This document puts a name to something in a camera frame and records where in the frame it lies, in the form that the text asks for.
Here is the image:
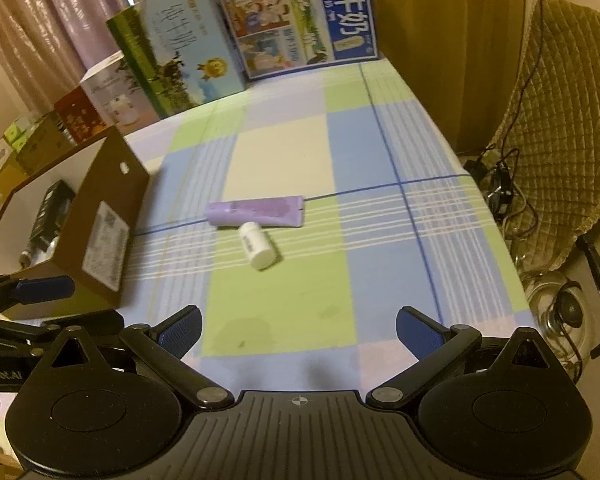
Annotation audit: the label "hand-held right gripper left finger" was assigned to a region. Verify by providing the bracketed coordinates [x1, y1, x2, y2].
[40, 305, 236, 413]

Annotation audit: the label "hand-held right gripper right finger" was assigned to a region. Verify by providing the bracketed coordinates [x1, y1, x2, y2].
[367, 306, 561, 413]

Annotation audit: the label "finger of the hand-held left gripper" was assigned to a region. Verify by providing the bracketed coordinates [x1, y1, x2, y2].
[0, 275, 76, 319]
[0, 310, 126, 347]

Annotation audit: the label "black box with hexagon print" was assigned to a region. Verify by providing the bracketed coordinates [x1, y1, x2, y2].
[22, 180, 77, 262]

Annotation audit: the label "white bottle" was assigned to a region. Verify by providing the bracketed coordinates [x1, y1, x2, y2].
[237, 221, 281, 272]

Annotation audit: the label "brown cardboard box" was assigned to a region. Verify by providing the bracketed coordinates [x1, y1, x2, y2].
[0, 125, 152, 322]

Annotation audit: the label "purple tube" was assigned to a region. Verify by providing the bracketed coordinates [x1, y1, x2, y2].
[207, 194, 306, 229]

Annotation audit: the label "round clear container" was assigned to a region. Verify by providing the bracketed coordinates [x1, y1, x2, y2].
[522, 270, 600, 369]

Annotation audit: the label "plain brown carton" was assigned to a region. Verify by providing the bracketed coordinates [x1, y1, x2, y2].
[16, 112, 74, 177]

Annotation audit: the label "small green box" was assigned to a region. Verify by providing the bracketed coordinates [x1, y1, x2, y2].
[4, 115, 37, 152]

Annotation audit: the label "black power adapters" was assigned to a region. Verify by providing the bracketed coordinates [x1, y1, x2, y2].
[461, 147, 524, 227]

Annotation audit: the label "red-brown box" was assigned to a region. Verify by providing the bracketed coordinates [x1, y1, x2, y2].
[54, 87, 109, 147]

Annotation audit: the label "white floral print box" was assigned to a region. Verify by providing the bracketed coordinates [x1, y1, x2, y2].
[79, 52, 162, 134]

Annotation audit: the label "pink curtain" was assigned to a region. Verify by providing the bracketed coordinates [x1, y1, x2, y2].
[0, 0, 303, 127]

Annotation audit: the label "quilted chair cover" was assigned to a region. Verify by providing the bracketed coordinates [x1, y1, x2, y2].
[495, 0, 600, 272]

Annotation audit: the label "green and pale milk box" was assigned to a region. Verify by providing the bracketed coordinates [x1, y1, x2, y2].
[106, 0, 247, 120]

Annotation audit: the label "yellow curtain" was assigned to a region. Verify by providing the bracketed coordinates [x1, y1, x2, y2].
[366, 0, 532, 157]

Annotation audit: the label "blue illustrated milk carton box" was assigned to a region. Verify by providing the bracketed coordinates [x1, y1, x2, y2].
[216, 0, 379, 81]

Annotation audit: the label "black cable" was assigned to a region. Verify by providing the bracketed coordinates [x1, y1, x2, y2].
[497, 0, 548, 163]

